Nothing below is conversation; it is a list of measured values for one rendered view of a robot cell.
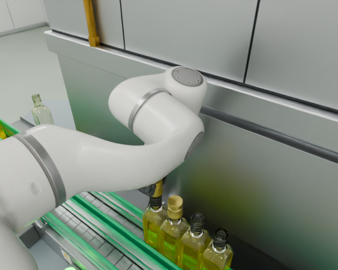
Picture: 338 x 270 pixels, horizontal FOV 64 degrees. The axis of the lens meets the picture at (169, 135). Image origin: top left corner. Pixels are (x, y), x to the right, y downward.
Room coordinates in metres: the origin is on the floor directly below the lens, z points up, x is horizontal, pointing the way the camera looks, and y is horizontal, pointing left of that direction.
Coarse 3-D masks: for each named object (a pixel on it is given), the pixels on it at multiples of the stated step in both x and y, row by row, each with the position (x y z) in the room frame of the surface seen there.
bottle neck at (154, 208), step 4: (160, 196) 0.42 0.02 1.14; (152, 200) 0.41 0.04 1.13; (156, 200) 0.41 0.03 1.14; (160, 200) 0.42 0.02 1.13; (152, 204) 0.41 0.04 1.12; (156, 204) 0.41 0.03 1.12; (160, 204) 0.41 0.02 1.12; (152, 208) 0.41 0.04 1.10; (156, 208) 0.41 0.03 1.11; (160, 208) 0.42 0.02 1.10
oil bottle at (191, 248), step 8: (184, 232) 0.36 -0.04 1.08; (208, 232) 0.36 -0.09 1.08; (184, 240) 0.34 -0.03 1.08; (192, 240) 0.34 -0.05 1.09; (200, 240) 0.34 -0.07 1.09; (208, 240) 0.35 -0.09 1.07; (184, 248) 0.34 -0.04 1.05; (192, 248) 0.33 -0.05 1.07; (200, 248) 0.32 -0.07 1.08; (184, 256) 0.34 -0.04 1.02; (192, 256) 0.33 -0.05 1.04; (200, 256) 0.32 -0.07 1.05; (184, 264) 0.34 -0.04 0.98; (192, 264) 0.33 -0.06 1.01
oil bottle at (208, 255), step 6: (210, 240) 0.34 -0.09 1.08; (210, 246) 0.32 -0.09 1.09; (228, 246) 0.32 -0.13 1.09; (204, 252) 0.31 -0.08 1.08; (210, 252) 0.31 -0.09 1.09; (216, 252) 0.31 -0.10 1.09; (222, 252) 0.31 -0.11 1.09; (228, 252) 0.31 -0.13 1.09; (204, 258) 0.31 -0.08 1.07; (210, 258) 0.30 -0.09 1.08; (216, 258) 0.30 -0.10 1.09; (222, 258) 0.30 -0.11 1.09; (228, 258) 0.30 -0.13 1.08; (204, 264) 0.31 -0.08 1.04; (210, 264) 0.30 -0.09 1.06; (216, 264) 0.29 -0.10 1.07; (222, 264) 0.29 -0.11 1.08; (228, 264) 0.30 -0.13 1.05
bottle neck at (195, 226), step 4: (192, 216) 0.36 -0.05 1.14; (196, 216) 0.36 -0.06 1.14; (200, 216) 0.36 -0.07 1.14; (192, 220) 0.35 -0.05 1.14; (196, 220) 0.36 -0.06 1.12; (200, 220) 0.36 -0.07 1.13; (192, 224) 0.35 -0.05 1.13; (196, 224) 0.34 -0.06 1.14; (200, 224) 0.34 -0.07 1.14; (192, 228) 0.35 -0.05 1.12; (196, 228) 0.34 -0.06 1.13; (200, 228) 0.34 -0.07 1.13; (192, 232) 0.35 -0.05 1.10; (196, 232) 0.34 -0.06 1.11; (200, 232) 0.34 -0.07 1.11; (196, 236) 0.34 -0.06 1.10; (200, 236) 0.34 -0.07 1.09
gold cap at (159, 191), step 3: (162, 180) 0.42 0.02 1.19; (156, 183) 0.41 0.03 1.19; (159, 183) 0.41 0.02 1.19; (162, 183) 0.42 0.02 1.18; (156, 186) 0.41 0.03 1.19; (159, 186) 0.41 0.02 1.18; (162, 186) 0.42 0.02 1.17; (156, 189) 0.41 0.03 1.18; (159, 189) 0.41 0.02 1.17; (162, 189) 0.42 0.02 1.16; (156, 192) 0.41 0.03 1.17; (159, 192) 0.41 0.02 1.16; (162, 192) 0.42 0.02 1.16; (153, 195) 0.41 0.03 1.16; (156, 195) 0.41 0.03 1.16; (159, 195) 0.41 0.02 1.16
